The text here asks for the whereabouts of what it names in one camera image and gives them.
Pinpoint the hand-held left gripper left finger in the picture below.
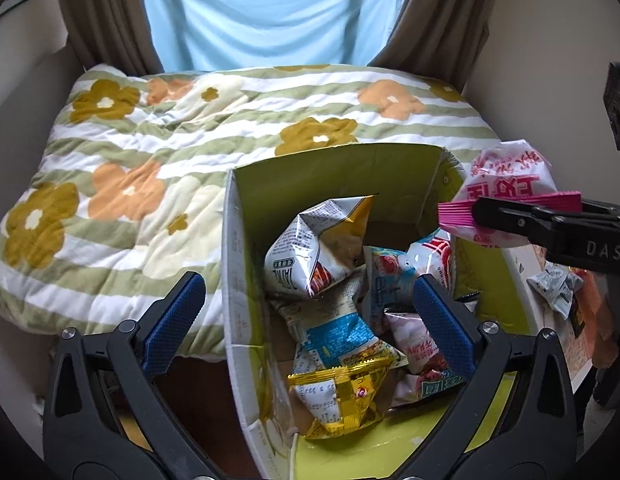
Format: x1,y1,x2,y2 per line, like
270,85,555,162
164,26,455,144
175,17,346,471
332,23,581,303
42,271,225,480

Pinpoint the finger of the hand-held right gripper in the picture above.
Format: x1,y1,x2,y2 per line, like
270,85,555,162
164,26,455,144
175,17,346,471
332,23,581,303
474,196,558,250

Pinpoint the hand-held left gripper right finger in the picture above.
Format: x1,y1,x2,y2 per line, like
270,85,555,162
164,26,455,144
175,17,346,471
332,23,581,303
390,274,576,480

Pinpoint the small pink snack packet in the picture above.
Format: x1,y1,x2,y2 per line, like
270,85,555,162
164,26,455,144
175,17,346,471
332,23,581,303
385,312,451,376

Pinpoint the large pink white snack packet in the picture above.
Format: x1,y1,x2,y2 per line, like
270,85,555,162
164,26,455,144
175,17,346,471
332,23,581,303
437,140,583,251

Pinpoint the red white snack packet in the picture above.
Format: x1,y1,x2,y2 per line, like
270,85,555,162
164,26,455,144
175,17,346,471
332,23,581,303
407,232,458,301

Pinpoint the light blue snack packet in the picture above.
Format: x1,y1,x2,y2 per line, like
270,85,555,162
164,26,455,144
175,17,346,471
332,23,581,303
365,246,425,331

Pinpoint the green label snack packet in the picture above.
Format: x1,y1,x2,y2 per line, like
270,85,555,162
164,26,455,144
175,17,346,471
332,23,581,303
390,367,468,411

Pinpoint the blue white snack packet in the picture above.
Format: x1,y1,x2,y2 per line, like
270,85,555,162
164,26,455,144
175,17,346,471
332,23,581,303
277,300,408,376

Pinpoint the yellow snack packet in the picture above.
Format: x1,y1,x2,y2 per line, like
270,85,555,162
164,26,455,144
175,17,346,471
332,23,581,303
288,355,398,440

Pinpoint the silver yellow snack bag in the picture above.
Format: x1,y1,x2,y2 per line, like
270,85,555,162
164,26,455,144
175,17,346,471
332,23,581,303
264,194,381,301

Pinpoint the green cardboard box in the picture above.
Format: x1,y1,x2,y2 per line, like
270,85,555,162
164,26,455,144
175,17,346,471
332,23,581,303
221,142,545,480

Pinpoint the small white grey snack packet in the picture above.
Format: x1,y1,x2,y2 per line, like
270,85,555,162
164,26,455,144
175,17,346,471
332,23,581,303
527,262,585,318

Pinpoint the orange packet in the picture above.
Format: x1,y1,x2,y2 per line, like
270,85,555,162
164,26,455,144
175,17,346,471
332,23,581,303
572,270,620,366

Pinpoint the white table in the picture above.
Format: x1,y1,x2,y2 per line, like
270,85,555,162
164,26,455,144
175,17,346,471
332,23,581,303
510,245,608,398

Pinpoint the floral striped blanket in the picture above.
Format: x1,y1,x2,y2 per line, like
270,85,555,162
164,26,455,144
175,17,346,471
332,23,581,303
0,62,500,361

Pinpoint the brown curtain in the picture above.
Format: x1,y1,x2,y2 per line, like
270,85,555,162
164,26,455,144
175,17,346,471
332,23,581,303
367,0,495,91
52,0,165,76

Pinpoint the light blue cloth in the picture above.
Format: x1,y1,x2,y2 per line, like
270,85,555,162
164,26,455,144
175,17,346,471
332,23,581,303
137,0,415,73

